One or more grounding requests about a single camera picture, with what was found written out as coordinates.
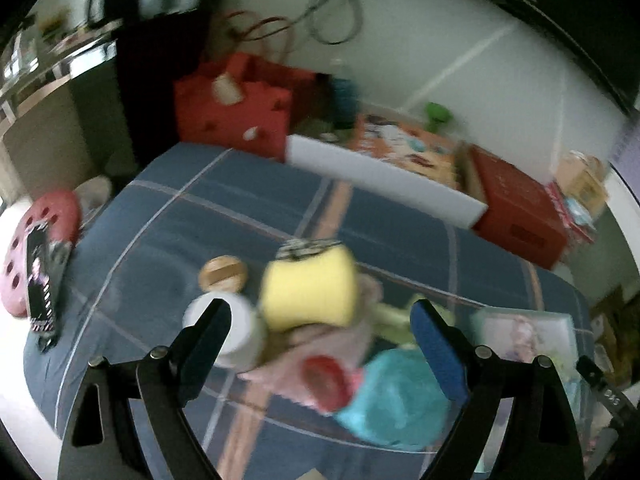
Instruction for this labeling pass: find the pink fluffy headband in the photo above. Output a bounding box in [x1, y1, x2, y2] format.
[240, 274, 383, 414]

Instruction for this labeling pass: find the yellow sponge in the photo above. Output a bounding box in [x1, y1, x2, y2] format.
[258, 245, 360, 333]

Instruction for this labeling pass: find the leopard print scrunchie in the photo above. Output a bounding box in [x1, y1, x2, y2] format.
[276, 238, 341, 261]

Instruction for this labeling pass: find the white round cushion puff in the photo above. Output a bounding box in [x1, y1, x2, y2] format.
[182, 290, 267, 373]

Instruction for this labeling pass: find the white open storage box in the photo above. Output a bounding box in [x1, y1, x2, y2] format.
[470, 308, 582, 419]

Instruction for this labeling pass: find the tan round powder puff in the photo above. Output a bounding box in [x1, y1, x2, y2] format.
[198, 255, 248, 292]

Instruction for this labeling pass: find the teal plastic case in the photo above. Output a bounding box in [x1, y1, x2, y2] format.
[333, 348, 451, 451]

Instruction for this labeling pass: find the blue plaid bed cover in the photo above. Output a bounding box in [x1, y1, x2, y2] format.
[24, 143, 594, 479]

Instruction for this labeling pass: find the red round lid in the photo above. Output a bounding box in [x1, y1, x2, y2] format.
[300, 356, 352, 413]

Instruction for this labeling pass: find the black patterned cloth strip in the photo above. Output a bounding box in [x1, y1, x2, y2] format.
[26, 221, 72, 353]

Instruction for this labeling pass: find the pink perforated stool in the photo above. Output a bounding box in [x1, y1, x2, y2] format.
[1, 190, 81, 318]

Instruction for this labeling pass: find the red cardboard box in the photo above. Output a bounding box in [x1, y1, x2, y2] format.
[469, 145, 568, 270]

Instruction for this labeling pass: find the red patterned gift bag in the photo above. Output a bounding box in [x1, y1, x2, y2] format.
[546, 181, 597, 246]

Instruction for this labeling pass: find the beige gift bag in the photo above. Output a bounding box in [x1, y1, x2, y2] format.
[554, 151, 608, 218]

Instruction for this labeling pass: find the red felt handbag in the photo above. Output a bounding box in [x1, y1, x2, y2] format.
[173, 8, 321, 162]

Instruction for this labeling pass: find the orange toy box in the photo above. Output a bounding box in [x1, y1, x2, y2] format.
[348, 114, 460, 190]

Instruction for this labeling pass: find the blue water bottle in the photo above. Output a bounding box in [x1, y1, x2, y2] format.
[330, 58, 359, 129]

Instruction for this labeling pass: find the green dumbbell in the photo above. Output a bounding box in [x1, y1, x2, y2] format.
[425, 102, 452, 133]

